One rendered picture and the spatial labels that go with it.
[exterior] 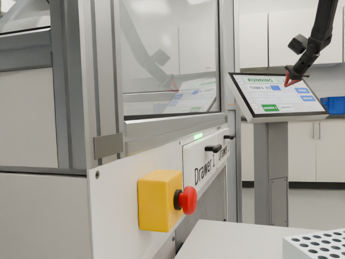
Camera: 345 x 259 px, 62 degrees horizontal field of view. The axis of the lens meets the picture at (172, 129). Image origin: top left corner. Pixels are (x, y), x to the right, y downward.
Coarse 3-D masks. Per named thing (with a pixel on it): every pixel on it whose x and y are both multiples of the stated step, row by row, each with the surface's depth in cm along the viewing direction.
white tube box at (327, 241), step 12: (288, 240) 44; (300, 240) 44; (312, 240) 44; (324, 240) 44; (336, 240) 44; (288, 252) 44; (300, 252) 41; (312, 252) 41; (324, 252) 40; (336, 252) 40
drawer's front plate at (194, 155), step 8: (208, 136) 81; (192, 144) 62; (200, 144) 68; (208, 144) 77; (184, 152) 60; (192, 152) 61; (200, 152) 68; (208, 152) 77; (184, 160) 60; (192, 160) 60; (200, 160) 68; (208, 160) 77; (184, 168) 60; (192, 168) 60; (208, 168) 77; (184, 176) 60; (192, 176) 60; (200, 176) 67; (208, 176) 76; (184, 184) 60; (192, 184) 60; (200, 184) 67
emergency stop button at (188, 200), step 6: (192, 186) 41; (186, 192) 39; (192, 192) 40; (180, 198) 40; (186, 198) 39; (192, 198) 39; (180, 204) 40; (186, 204) 39; (192, 204) 39; (186, 210) 39; (192, 210) 39
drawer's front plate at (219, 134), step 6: (216, 132) 95; (222, 132) 100; (228, 132) 115; (216, 138) 89; (222, 138) 100; (216, 144) 89; (222, 144) 100; (216, 156) 90; (216, 162) 90; (222, 162) 99; (216, 168) 90
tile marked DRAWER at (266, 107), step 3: (261, 105) 143; (264, 105) 143; (267, 105) 144; (270, 105) 145; (273, 105) 146; (264, 108) 142; (267, 108) 143; (270, 108) 143; (273, 108) 144; (276, 108) 145; (267, 111) 141; (270, 111) 142; (273, 111) 143; (276, 111) 143; (279, 111) 144
